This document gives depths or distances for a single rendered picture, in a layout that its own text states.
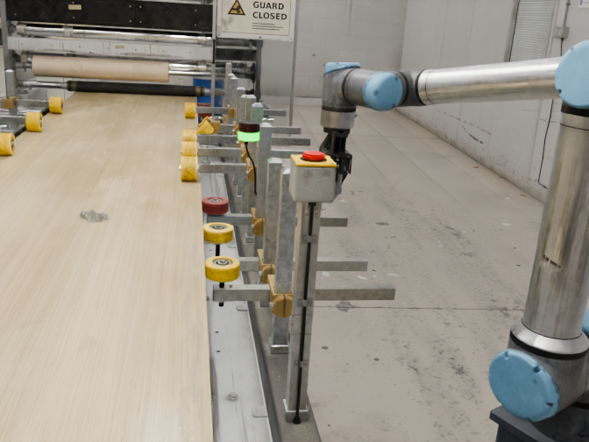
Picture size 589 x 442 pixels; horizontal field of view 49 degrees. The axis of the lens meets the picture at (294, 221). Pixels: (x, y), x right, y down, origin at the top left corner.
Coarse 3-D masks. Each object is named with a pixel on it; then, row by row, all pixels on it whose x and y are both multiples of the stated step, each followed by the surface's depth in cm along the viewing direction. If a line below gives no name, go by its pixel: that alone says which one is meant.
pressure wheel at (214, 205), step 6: (204, 198) 197; (210, 198) 198; (216, 198) 196; (222, 198) 198; (204, 204) 194; (210, 204) 193; (216, 204) 193; (222, 204) 194; (228, 204) 197; (204, 210) 195; (210, 210) 194; (216, 210) 194; (222, 210) 194
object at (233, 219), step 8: (208, 216) 196; (216, 216) 197; (224, 216) 197; (232, 216) 198; (240, 216) 198; (248, 216) 199; (296, 216) 202; (328, 216) 204; (336, 216) 204; (344, 216) 205; (232, 224) 198; (240, 224) 199; (248, 224) 199; (296, 224) 201; (320, 224) 202; (328, 224) 203; (336, 224) 203; (344, 224) 204
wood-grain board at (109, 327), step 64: (64, 128) 290; (128, 128) 299; (192, 128) 309; (0, 192) 193; (64, 192) 197; (128, 192) 201; (192, 192) 205; (0, 256) 146; (64, 256) 149; (128, 256) 151; (192, 256) 154; (0, 320) 118; (64, 320) 120; (128, 320) 121; (192, 320) 123; (0, 384) 99; (64, 384) 100; (128, 384) 101; (192, 384) 102
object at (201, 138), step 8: (200, 136) 263; (208, 136) 264; (216, 136) 264; (224, 136) 265; (232, 136) 266; (272, 136) 271; (272, 144) 269; (280, 144) 269; (288, 144) 270; (296, 144) 270; (304, 144) 271
